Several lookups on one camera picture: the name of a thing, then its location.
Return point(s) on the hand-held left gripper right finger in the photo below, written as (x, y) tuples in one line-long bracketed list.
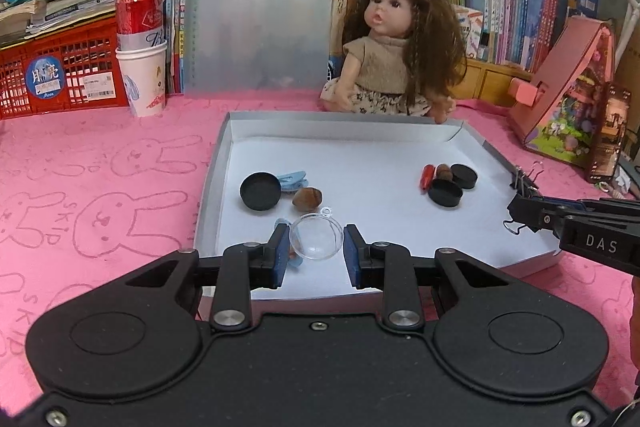
[(352, 257)]

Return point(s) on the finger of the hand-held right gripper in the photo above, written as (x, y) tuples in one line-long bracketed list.
[(545, 218), (600, 206)]

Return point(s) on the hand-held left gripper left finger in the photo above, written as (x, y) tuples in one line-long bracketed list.
[(279, 257)]

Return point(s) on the blue toothed hair clip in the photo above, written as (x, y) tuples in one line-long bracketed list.
[(292, 259)]

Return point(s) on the large black binder clip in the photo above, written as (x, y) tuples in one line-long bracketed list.
[(515, 212)]

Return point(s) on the clear plastic half ball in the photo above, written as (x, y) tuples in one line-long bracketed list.
[(316, 234)]

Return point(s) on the brown walnut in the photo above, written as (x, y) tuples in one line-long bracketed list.
[(444, 172), (307, 200)]

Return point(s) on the wide black round lid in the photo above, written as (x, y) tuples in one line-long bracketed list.
[(260, 192)]

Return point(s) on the blue oval hair clip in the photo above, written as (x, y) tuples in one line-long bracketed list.
[(294, 181)]

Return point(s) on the small black round cap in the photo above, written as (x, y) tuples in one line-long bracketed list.
[(464, 176), (445, 194)]

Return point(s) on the red plastic cone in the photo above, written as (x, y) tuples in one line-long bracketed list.
[(427, 178)]

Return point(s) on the silver cardboard box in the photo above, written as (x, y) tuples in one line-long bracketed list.
[(375, 147)]

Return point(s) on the small black binder clip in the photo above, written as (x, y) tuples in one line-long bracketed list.
[(525, 179)]

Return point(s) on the pink toy house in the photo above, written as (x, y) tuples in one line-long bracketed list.
[(565, 102)]

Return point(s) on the wooden drawer box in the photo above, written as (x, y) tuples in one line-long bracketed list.
[(495, 82)]

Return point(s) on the pink rabbit-print towel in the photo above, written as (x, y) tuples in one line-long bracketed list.
[(100, 217)]

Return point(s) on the white pipe stand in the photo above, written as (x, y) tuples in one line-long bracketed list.
[(629, 22)]

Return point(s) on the doll with brown hair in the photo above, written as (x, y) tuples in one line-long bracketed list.
[(390, 47)]

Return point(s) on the white paper cup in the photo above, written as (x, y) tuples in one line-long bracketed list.
[(145, 79)]

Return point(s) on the translucent clipboard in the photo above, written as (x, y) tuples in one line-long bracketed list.
[(260, 7)]

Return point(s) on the large red plastic basket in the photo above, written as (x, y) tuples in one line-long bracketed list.
[(75, 72)]

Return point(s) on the red drink can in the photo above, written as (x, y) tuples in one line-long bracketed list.
[(140, 17)]

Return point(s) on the dark wooden picture frame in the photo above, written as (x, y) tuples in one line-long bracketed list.
[(610, 132)]

